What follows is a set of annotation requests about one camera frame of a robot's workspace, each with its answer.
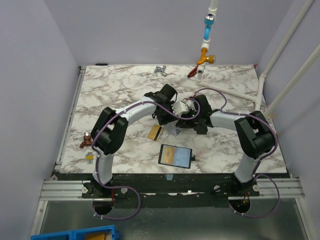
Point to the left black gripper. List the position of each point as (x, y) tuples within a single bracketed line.
[(163, 121)]

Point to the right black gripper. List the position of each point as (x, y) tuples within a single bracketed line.
[(191, 122)]

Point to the silver grey credit card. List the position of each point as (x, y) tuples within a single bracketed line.
[(173, 130)]

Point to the black leather card holder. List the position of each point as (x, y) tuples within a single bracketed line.
[(183, 157)]

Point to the gold credit card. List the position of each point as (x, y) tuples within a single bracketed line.
[(155, 132), (167, 156)]

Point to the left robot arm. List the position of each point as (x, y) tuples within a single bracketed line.
[(110, 129)]

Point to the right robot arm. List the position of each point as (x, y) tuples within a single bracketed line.
[(256, 137)]

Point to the silver metal clamp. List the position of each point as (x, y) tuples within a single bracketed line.
[(161, 70)]

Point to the orange pipe valve fitting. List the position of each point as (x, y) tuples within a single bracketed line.
[(204, 58)]

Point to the yellow hex key set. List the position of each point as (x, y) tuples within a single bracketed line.
[(89, 157)]

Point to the blue plastic bin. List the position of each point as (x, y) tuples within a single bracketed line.
[(80, 234)]

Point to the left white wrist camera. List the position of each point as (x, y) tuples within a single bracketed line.
[(180, 108)]

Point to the red handled tool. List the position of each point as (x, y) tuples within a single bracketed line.
[(193, 72)]

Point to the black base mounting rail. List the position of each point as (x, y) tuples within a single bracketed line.
[(171, 190)]

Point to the white PVC pipe frame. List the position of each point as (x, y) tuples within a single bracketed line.
[(241, 82)]

